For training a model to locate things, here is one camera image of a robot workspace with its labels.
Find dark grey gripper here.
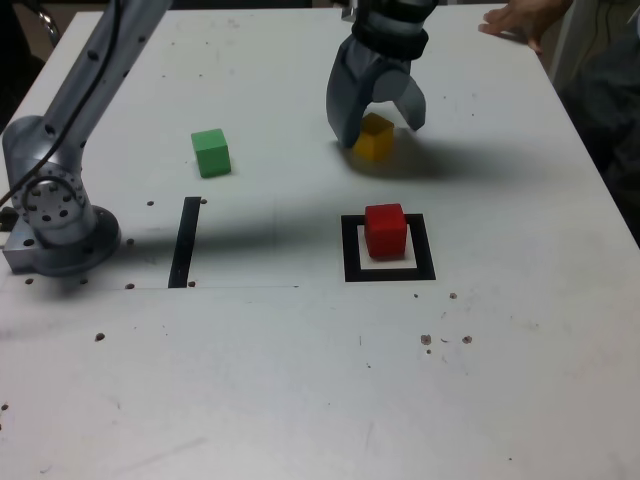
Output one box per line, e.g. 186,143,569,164
326,42,427,150

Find yellow cube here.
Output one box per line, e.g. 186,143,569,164
351,112,395,162

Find red cube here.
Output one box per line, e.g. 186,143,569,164
363,202,407,261

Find green cube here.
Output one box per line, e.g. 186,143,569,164
190,128,232,179

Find black tape square outline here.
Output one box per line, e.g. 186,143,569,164
340,213,436,283

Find person's hand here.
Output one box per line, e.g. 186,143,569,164
478,0,574,55

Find black tape strip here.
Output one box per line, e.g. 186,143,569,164
167,196,202,289

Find person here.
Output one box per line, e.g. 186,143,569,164
559,0,640,221

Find chrome metal tube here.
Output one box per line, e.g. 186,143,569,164
34,0,61,39

